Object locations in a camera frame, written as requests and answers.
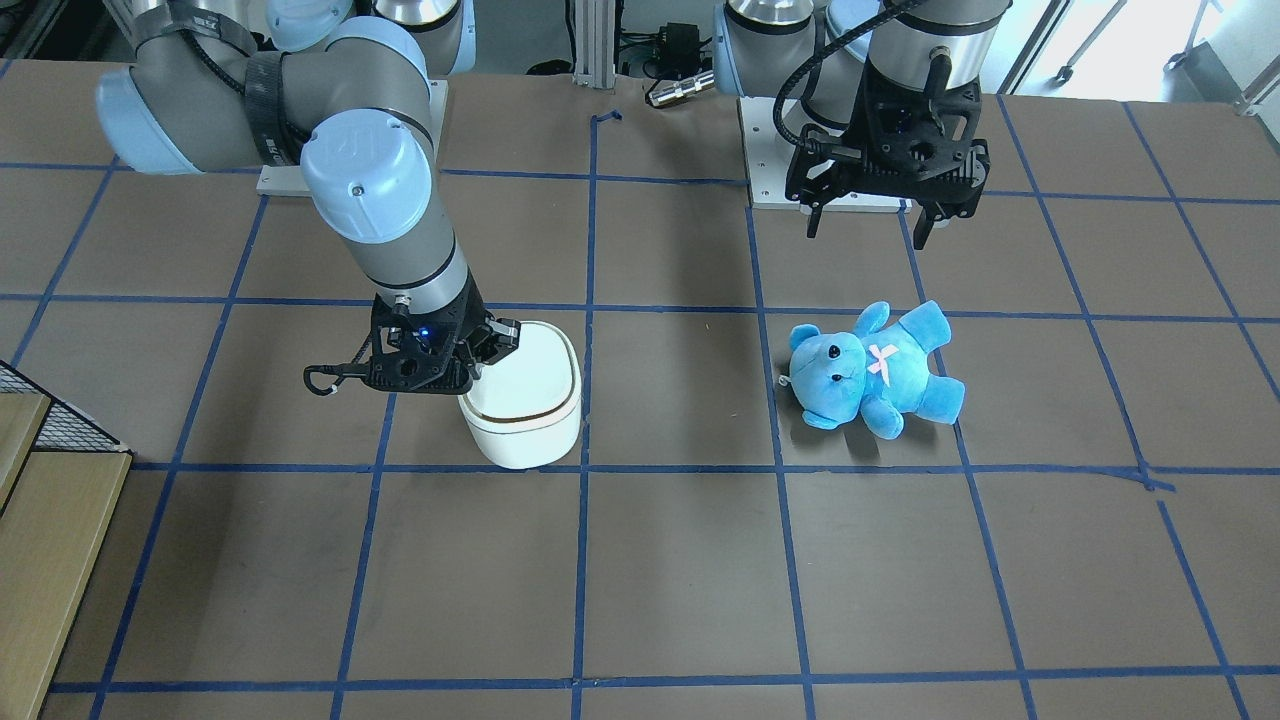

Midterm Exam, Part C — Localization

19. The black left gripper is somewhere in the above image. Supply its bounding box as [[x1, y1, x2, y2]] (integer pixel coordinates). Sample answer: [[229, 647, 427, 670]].
[[785, 64, 991, 251]]

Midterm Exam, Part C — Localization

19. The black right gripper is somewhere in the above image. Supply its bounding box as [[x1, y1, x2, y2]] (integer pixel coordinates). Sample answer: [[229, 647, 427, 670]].
[[362, 275, 521, 395]]

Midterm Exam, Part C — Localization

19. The white trash can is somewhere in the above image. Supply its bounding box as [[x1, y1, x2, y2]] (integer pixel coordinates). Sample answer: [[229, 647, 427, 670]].
[[458, 322, 582, 470]]

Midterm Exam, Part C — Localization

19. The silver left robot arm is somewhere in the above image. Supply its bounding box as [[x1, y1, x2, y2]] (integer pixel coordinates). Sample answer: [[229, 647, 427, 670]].
[[712, 1, 1010, 249]]

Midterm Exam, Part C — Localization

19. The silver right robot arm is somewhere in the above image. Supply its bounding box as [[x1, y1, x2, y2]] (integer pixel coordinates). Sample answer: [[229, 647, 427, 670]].
[[95, 1, 520, 395]]

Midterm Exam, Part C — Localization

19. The blue teddy bear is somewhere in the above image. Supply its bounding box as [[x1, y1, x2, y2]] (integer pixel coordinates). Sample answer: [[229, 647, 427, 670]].
[[780, 300, 966, 439]]

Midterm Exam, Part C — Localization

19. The grid-patterned cardboard box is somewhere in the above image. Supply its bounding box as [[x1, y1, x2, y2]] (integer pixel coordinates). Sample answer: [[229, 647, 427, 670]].
[[1, 363, 132, 719]]

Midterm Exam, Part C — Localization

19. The aluminium frame post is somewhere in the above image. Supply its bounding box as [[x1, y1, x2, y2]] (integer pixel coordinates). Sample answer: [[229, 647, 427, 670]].
[[566, 1, 623, 92]]

